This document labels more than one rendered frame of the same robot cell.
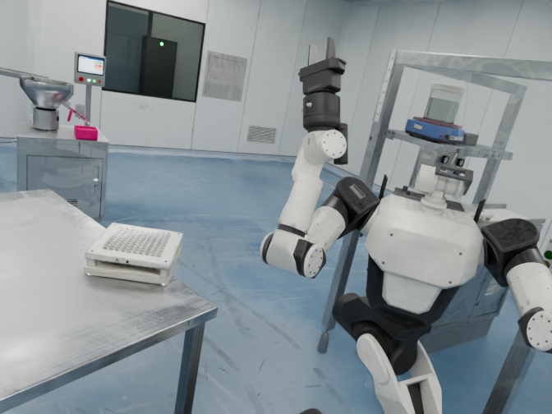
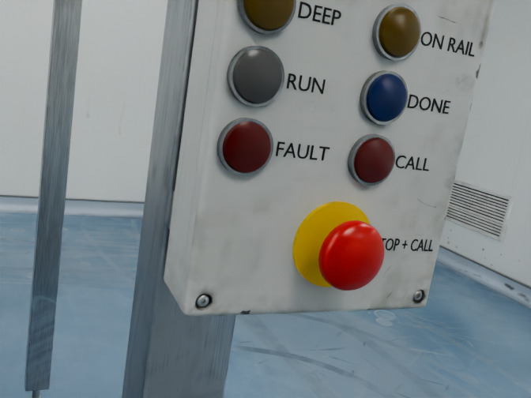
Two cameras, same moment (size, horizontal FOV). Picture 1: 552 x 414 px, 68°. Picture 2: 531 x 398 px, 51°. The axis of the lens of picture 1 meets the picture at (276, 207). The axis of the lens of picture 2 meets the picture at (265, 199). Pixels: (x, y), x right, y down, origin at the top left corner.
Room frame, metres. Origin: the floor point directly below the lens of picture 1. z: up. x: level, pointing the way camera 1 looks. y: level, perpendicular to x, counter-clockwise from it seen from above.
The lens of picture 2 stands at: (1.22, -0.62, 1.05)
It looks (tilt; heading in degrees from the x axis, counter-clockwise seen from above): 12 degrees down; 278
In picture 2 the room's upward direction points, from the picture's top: 9 degrees clockwise
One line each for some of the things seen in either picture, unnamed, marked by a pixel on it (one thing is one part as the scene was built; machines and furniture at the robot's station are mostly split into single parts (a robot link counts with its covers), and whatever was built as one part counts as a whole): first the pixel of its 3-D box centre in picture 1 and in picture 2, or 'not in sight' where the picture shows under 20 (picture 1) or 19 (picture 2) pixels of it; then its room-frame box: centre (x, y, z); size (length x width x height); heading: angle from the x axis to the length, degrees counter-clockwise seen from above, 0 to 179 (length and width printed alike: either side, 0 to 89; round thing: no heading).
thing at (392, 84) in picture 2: not in sight; (386, 98); (1.20, -0.94, 1.06); 0.03 x 0.01 x 0.03; 34
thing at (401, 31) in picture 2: not in sight; (399, 32); (1.20, -0.94, 1.09); 0.03 x 0.01 x 0.03; 34
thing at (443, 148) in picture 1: (446, 144); not in sight; (2.17, -0.81, 1.33); 0.62 x 0.38 x 0.04; 124
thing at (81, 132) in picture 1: (85, 132); not in sight; (3.15, 1.58, 0.80); 0.16 x 0.12 x 0.09; 125
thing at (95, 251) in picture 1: (138, 244); not in sight; (1.18, 0.41, 0.93); 0.25 x 0.24 x 0.02; 6
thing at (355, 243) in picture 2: not in sight; (338, 247); (1.21, -0.93, 0.97); 0.04 x 0.04 x 0.04; 34
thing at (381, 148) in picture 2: not in sight; (374, 160); (1.20, -0.94, 1.02); 0.03 x 0.01 x 0.03; 34
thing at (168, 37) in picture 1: (155, 55); not in sight; (6.13, 2.11, 1.43); 1.38 x 0.01 x 1.16; 125
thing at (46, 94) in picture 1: (55, 106); not in sight; (3.25, 1.88, 0.95); 0.49 x 0.36 x 0.37; 125
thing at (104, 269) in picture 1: (137, 258); not in sight; (1.18, 0.41, 0.88); 0.24 x 0.24 x 0.02; 6
